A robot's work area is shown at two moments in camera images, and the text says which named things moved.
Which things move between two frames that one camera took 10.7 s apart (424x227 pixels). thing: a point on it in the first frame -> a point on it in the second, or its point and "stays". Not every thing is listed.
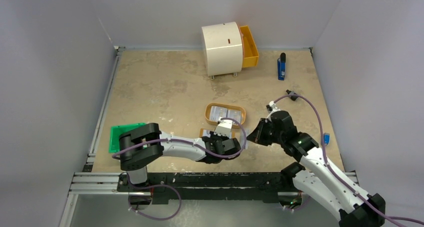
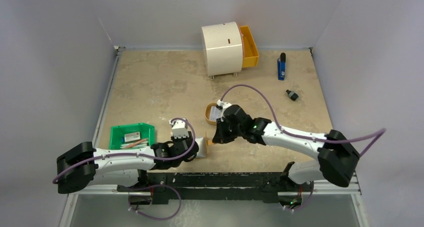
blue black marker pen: (281, 67) stays
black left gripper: (213, 136) -> (174, 140)
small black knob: (294, 98) stays
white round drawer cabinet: (223, 48) stays
